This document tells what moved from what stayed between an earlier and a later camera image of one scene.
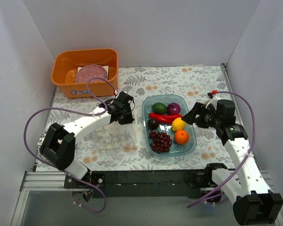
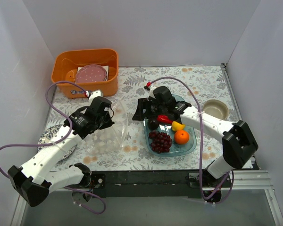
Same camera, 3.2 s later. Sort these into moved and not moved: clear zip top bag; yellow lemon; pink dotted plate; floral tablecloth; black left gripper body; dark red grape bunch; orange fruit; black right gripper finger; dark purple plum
Moved: black right gripper finger; black left gripper body; clear zip top bag
Not moved: orange fruit; floral tablecloth; pink dotted plate; dark purple plum; yellow lemon; dark red grape bunch
